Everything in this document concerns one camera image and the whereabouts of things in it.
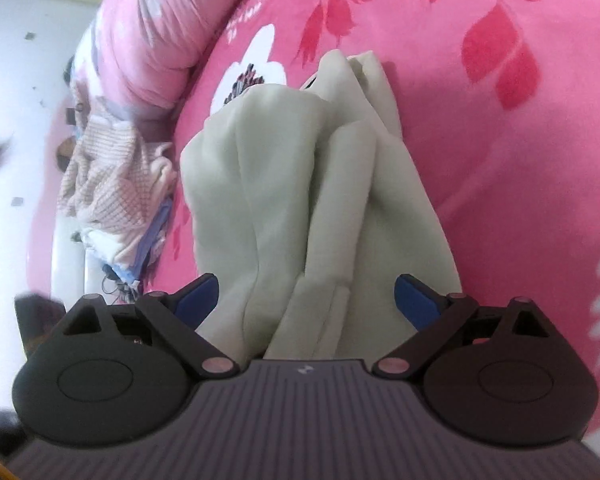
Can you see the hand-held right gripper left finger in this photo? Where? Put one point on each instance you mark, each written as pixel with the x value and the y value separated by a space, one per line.
pixel 200 296

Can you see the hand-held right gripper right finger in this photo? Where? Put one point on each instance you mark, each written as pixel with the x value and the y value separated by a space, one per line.
pixel 415 300

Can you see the cream zip-neck sweatshirt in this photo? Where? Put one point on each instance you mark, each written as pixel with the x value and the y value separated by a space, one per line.
pixel 280 185

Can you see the lavender cloth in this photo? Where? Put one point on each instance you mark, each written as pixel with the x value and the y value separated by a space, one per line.
pixel 150 247

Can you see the white floral cloth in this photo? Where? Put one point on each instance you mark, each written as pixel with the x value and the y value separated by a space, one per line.
pixel 105 245

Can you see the pink floral bed sheet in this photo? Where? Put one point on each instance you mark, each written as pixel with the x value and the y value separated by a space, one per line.
pixel 480 185

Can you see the cream checkered cloth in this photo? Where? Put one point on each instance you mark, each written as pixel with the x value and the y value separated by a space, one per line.
pixel 105 160

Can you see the dark round object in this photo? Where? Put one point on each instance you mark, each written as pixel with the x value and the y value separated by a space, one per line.
pixel 70 70

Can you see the light pink quilt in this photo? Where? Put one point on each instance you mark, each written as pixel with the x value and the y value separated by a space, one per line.
pixel 155 35

